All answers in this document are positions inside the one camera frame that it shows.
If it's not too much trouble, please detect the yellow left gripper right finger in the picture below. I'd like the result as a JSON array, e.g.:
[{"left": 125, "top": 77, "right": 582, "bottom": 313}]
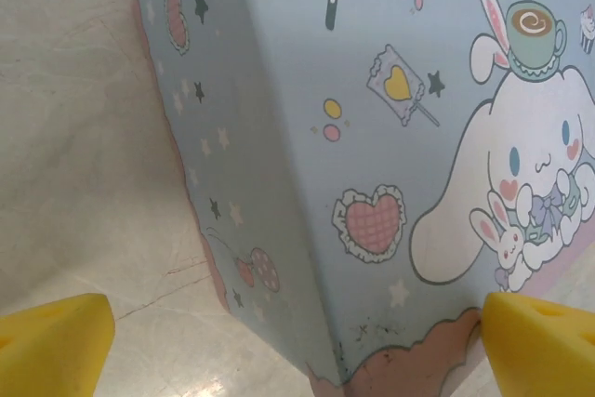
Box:
[{"left": 480, "top": 291, "right": 595, "bottom": 397}]

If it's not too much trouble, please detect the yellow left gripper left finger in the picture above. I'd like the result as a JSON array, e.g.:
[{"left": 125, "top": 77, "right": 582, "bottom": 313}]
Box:
[{"left": 0, "top": 293, "right": 117, "bottom": 397}]

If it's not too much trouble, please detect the blue cartoon tin box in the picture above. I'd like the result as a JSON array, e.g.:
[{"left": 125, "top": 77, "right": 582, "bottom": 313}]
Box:
[{"left": 133, "top": 0, "right": 595, "bottom": 397}]

